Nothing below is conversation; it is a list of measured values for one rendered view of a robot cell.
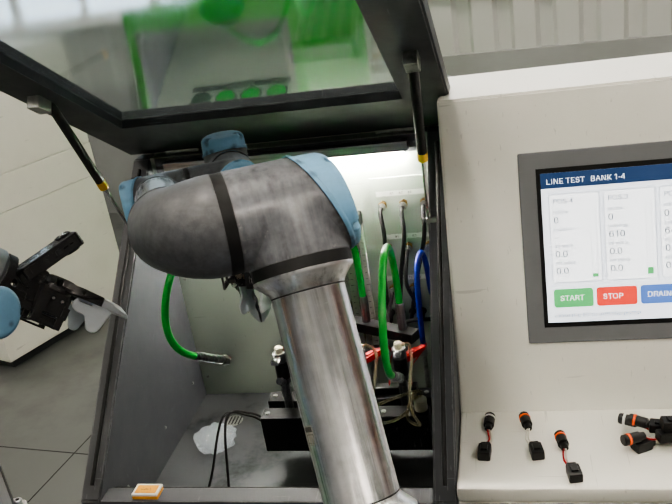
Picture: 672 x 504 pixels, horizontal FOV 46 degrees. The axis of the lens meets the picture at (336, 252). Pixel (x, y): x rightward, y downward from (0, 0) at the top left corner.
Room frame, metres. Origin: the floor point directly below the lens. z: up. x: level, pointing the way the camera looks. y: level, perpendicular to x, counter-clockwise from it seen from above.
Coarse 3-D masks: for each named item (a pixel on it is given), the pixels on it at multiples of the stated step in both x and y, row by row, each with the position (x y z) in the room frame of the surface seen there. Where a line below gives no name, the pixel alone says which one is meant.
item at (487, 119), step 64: (576, 64) 1.54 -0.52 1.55; (640, 64) 1.45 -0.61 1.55; (448, 128) 1.40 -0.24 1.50; (512, 128) 1.37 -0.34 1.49; (576, 128) 1.34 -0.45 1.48; (640, 128) 1.31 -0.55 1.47; (448, 192) 1.37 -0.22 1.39; (512, 192) 1.34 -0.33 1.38; (512, 256) 1.32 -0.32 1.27; (512, 320) 1.29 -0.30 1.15; (512, 384) 1.26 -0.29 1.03; (576, 384) 1.24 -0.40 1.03; (640, 384) 1.21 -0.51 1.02
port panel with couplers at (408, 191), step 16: (400, 176) 1.61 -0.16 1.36; (416, 176) 1.60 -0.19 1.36; (384, 192) 1.61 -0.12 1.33; (400, 192) 1.61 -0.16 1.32; (416, 192) 1.60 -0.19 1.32; (384, 208) 1.59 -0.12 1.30; (416, 208) 1.60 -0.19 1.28; (400, 224) 1.61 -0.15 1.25; (416, 224) 1.60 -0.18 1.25; (400, 240) 1.61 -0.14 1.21; (416, 240) 1.60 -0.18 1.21; (400, 256) 1.61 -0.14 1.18
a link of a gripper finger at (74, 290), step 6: (60, 282) 1.20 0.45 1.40; (66, 282) 1.19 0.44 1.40; (66, 288) 1.19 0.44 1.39; (72, 288) 1.19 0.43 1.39; (78, 288) 1.19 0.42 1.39; (72, 294) 1.19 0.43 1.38; (78, 294) 1.18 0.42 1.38; (84, 294) 1.19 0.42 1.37; (90, 294) 1.19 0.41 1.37; (96, 294) 1.20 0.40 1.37; (90, 300) 1.19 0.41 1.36; (96, 300) 1.20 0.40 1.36; (102, 300) 1.20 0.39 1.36
